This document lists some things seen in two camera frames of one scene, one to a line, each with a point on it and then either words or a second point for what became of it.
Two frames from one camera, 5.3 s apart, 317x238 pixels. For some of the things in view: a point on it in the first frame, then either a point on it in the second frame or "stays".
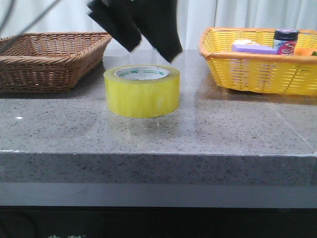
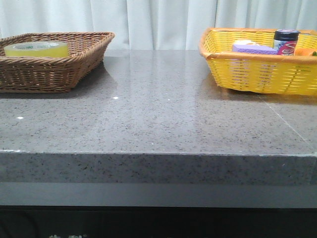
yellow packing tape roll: x=142 y=91 → x=47 y=49
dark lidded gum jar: x=285 y=41 stays
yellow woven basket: x=295 y=75 stays
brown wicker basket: x=49 y=62 stays
